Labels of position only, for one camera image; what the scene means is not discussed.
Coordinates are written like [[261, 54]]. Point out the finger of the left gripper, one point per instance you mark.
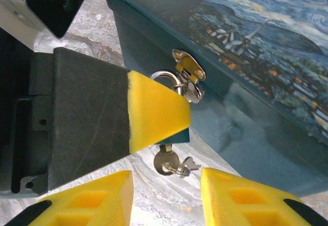
[[97, 113]]

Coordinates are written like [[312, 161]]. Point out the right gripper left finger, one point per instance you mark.
[[102, 205]]

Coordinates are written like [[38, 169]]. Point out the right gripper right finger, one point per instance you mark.
[[230, 210]]

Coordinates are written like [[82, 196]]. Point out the small spare silver key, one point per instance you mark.
[[188, 162]]

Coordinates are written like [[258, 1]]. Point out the silver padlock key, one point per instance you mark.
[[160, 160]]

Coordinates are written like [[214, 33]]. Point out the silver padlock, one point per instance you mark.
[[177, 136]]

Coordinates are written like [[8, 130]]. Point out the metal hasp latch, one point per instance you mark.
[[189, 65]]

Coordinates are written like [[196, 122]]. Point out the starry night print tin box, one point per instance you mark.
[[256, 108]]

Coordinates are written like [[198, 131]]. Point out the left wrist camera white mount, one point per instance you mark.
[[56, 3]]

